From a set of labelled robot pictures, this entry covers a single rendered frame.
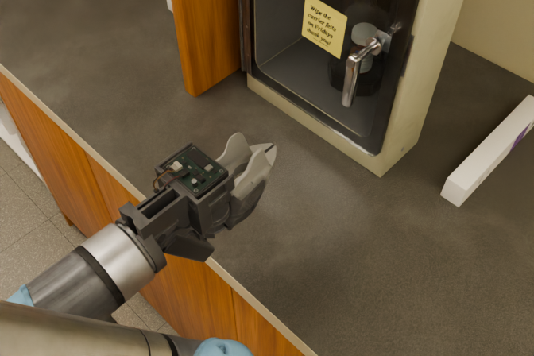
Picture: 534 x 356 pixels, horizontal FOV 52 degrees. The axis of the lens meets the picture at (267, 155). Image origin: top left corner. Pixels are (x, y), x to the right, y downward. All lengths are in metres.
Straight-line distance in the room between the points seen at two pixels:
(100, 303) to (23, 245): 1.56
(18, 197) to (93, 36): 1.12
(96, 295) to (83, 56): 0.72
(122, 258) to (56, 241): 1.53
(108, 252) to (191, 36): 0.51
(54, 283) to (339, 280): 0.43
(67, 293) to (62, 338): 0.15
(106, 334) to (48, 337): 0.05
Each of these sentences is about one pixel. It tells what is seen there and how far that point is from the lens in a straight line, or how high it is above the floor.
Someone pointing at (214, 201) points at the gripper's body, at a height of 1.20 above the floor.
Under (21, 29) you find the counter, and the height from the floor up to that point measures 0.94.
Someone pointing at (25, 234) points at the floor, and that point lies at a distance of 2.14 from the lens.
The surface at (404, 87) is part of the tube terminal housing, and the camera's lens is 0.79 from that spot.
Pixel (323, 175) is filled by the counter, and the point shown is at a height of 0.94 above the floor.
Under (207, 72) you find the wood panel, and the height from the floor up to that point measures 0.98.
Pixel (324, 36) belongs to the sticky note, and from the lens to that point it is 0.82.
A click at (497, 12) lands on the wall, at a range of 1.20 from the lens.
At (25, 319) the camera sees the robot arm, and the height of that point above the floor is 1.33.
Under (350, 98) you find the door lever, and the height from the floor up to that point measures 1.14.
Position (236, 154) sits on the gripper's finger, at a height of 1.17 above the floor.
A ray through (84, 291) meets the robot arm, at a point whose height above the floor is 1.20.
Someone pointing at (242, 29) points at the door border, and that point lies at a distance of 0.96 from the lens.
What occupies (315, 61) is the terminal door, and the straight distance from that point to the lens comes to 0.86.
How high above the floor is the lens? 1.67
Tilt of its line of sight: 50 degrees down
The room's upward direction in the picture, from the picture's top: straight up
